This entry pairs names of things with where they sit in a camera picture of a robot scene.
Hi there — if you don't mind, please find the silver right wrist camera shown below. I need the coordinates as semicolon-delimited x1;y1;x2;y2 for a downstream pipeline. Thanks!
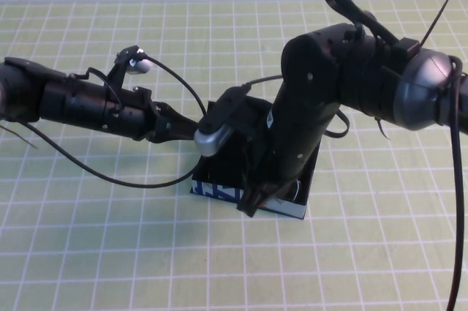
192;86;254;158

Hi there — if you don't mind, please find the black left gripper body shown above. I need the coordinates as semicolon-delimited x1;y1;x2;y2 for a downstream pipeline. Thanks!
104;86;165;143

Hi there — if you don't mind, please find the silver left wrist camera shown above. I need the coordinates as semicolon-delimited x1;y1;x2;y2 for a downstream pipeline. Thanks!
113;45;153;75

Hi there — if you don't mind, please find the black strap loop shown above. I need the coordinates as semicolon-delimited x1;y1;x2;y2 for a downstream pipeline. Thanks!
323;108;350;140

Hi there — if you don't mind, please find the black right camera cable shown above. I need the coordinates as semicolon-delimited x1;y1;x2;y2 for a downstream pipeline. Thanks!
239;73;284;89

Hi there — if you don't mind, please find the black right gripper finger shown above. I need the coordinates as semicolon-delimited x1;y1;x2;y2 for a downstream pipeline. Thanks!
261;178;294;204
236;185;266;217

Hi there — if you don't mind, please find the black left camera cable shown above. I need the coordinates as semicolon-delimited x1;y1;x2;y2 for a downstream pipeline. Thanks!
21;56;208;190

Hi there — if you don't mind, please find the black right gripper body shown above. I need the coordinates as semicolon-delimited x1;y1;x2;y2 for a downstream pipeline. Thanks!
241;100;341;197

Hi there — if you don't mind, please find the green white-grid tablecloth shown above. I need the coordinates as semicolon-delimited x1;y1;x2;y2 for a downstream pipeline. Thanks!
0;0;468;311

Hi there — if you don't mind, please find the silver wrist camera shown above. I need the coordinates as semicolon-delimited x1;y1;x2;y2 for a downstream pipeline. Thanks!
113;45;153;75
192;86;254;158

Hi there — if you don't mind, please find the long black zip tie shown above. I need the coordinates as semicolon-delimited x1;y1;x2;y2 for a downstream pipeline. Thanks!
419;0;453;48

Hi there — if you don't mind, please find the black camera cable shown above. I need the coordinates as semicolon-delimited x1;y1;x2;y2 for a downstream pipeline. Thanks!
239;73;284;89
21;56;208;190

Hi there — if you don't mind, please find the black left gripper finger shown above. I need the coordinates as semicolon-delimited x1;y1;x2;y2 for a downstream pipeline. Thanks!
159;102;206;132
151;127;197;144

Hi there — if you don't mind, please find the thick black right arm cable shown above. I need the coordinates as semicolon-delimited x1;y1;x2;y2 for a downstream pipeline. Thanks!
445;55;468;311

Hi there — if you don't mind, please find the black glasses case box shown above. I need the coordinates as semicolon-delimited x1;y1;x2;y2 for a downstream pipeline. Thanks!
189;98;322;220

